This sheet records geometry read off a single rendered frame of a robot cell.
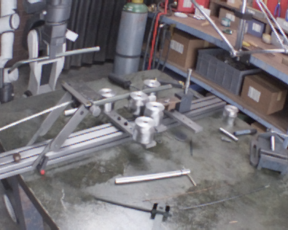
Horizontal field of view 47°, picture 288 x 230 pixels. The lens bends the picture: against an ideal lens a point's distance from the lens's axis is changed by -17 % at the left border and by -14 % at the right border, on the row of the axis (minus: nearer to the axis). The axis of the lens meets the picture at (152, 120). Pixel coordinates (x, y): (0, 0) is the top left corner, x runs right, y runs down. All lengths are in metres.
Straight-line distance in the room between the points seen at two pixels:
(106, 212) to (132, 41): 2.21
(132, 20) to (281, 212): 2.21
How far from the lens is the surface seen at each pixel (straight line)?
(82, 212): 0.79
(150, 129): 0.94
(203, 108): 1.21
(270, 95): 2.39
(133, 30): 2.87
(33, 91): 1.69
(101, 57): 3.86
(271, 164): 1.03
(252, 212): 0.88
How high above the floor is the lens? 1.43
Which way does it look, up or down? 29 degrees down
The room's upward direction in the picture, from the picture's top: 10 degrees clockwise
